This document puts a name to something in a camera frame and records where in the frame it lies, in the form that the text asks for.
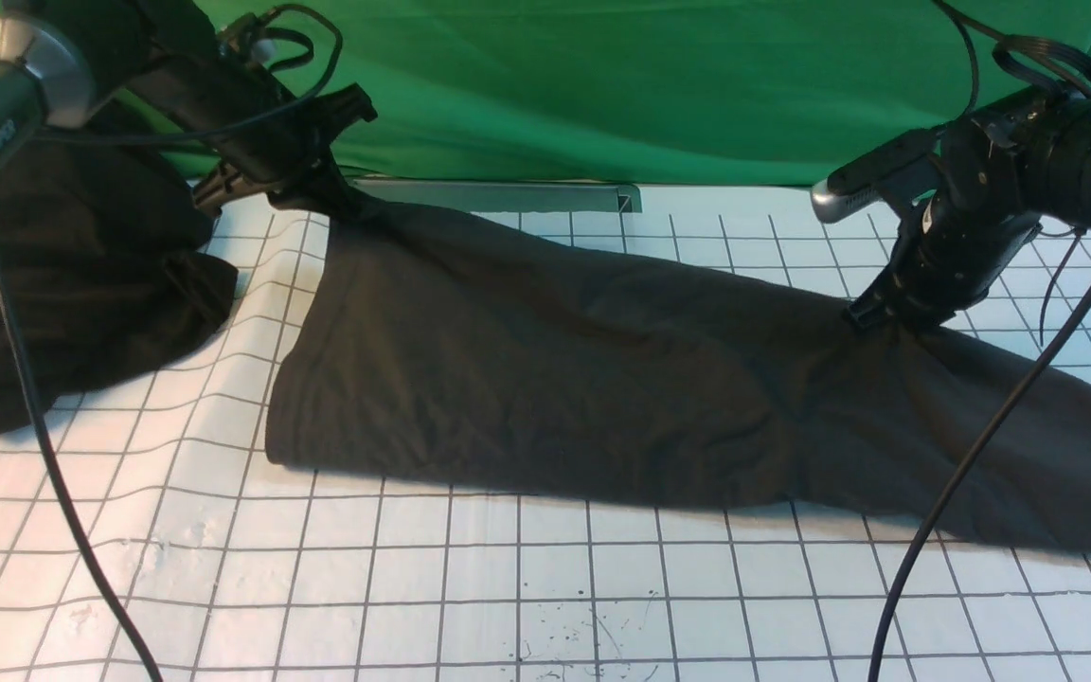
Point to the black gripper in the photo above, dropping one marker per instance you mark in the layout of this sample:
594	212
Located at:
285	157
952	244

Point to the gray long sleeve shirt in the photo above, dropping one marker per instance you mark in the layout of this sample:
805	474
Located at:
448	349

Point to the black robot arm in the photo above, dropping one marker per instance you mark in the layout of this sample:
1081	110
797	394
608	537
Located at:
125	127
1054	171

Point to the black crumpled garment pile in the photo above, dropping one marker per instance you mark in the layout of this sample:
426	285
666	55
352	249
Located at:
102	253

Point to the gray metal tray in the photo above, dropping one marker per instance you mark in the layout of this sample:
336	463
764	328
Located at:
506	197

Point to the green backdrop cloth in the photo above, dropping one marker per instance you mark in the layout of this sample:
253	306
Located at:
722	93

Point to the white grid mat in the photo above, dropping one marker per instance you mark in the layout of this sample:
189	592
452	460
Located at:
237	570

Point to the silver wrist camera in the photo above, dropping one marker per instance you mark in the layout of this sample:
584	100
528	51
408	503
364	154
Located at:
898	172

